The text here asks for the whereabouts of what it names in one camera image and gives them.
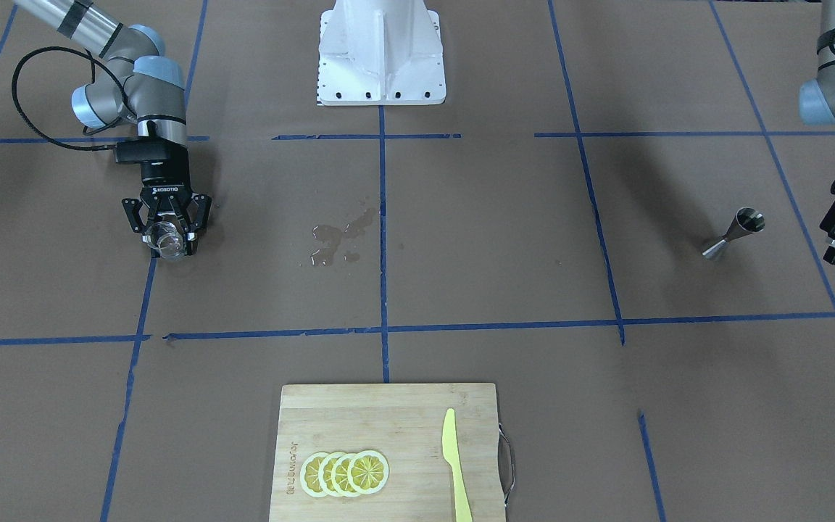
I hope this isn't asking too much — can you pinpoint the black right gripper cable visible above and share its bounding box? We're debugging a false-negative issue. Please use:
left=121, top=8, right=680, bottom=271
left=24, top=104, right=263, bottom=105
left=12, top=46, right=136, bottom=152

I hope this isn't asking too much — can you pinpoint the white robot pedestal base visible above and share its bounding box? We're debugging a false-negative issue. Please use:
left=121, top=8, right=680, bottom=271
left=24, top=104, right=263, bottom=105
left=316, top=1, right=447, bottom=107

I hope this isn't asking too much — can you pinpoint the yellow plastic knife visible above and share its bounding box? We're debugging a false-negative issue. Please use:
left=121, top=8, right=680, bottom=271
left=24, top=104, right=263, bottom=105
left=441, top=407, right=473, bottom=521

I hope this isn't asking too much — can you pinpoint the lemon slice nearest knife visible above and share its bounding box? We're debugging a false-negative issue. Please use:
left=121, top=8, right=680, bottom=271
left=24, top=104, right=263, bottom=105
left=347, top=449, right=390, bottom=494

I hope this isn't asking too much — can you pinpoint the clear glass cup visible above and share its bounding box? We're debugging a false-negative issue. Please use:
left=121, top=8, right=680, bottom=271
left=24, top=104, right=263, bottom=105
left=146, top=221, right=185, bottom=260

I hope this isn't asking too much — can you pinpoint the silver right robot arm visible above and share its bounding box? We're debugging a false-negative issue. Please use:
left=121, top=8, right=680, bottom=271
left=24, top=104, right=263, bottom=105
left=17, top=1, right=212, bottom=259

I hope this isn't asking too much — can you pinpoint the lemon slice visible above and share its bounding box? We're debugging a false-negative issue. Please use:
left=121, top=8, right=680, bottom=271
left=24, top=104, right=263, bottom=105
left=316, top=452, right=344, bottom=497
left=301, top=452, right=328, bottom=498
left=331, top=453, right=360, bottom=497

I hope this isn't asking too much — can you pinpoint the steel jigger measuring cup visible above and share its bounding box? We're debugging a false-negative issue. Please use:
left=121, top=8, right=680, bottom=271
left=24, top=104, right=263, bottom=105
left=702, top=207, right=765, bottom=259

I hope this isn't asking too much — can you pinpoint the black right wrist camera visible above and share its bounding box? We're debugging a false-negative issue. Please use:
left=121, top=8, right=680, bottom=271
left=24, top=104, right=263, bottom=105
left=114, top=136, right=188, bottom=165

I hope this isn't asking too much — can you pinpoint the bamboo cutting board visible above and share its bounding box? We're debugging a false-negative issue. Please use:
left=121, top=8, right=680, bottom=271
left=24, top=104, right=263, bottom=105
left=269, top=383, right=507, bottom=521

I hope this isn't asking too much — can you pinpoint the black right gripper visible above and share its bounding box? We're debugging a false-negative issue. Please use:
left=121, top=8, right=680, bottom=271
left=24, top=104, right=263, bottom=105
left=122, top=161, right=212, bottom=257

